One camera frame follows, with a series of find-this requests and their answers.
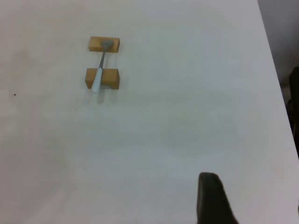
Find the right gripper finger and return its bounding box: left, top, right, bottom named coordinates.
left=196, top=172, right=240, bottom=224

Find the spoon with white handle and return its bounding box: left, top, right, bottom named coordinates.
left=91, top=40, right=115, bottom=94

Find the arched wooden block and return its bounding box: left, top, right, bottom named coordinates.
left=84, top=68, right=121, bottom=90

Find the flat wooden block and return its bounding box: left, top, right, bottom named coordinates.
left=89, top=36, right=121, bottom=53

